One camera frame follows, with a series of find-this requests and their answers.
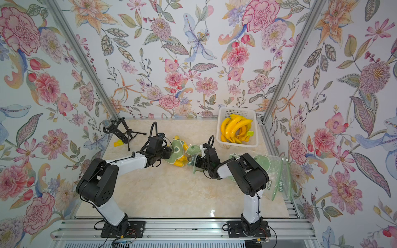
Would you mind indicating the loose yellow banana by stand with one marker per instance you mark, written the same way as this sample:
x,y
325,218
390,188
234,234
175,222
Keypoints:
x,y
118,143

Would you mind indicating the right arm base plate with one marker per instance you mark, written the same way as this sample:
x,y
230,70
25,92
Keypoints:
x,y
244,229

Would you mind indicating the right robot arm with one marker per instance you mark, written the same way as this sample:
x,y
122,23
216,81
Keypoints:
x,y
251,213

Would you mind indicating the aluminium front rail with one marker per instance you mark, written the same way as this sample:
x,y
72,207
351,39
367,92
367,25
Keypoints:
x,y
291,232

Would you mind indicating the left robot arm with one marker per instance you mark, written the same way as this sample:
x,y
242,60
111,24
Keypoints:
x,y
98,183

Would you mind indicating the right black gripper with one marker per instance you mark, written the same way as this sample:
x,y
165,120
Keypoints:
x,y
197,161

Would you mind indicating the black microphone tripod stand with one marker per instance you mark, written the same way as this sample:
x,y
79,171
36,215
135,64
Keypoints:
x,y
121,130

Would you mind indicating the corner aluminium post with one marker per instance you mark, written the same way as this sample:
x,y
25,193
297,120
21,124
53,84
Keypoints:
x,y
65,28
312,16

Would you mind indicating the white plastic basket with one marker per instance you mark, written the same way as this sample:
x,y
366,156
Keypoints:
x,y
230,112

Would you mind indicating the zip-top bag bananas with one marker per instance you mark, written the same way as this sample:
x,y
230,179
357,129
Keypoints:
x,y
184,155
276,173

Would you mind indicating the left corner aluminium post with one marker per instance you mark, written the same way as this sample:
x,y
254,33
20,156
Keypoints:
x,y
65,28

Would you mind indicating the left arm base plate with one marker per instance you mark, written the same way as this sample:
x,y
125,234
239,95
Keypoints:
x,y
126,229

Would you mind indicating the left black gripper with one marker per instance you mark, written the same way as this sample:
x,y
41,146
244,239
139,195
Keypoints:
x,y
168,152

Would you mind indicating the right corner aluminium post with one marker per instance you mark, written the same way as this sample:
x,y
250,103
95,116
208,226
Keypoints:
x,y
312,16

